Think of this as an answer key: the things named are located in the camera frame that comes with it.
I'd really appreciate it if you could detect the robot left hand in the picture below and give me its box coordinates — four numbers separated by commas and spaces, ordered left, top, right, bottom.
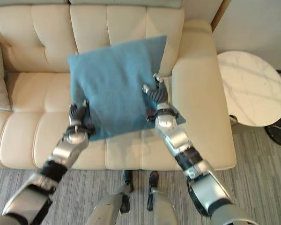
68, 99, 91, 126

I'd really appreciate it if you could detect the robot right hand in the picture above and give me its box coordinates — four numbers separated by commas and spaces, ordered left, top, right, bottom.
141, 73, 170, 105

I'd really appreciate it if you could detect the blue square cushion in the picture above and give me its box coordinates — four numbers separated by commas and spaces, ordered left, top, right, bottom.
67, 35, 187, 143

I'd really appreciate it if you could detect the cream leather sofa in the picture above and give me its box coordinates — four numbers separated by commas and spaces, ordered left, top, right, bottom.
0, 4, 237, 171

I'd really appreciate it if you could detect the round white marble side table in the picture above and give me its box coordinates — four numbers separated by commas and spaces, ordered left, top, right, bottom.
216, 50, 281, 148

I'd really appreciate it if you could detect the silver robot left leg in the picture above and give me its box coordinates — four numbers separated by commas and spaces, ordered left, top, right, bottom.
89, 170, 134, 225

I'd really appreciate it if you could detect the grey green window seat cushion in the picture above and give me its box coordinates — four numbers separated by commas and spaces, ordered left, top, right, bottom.
0, 0, 185, 9

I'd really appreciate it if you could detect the wooden wall trim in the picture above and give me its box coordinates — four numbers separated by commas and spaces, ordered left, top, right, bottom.
210, 0, 227, 32

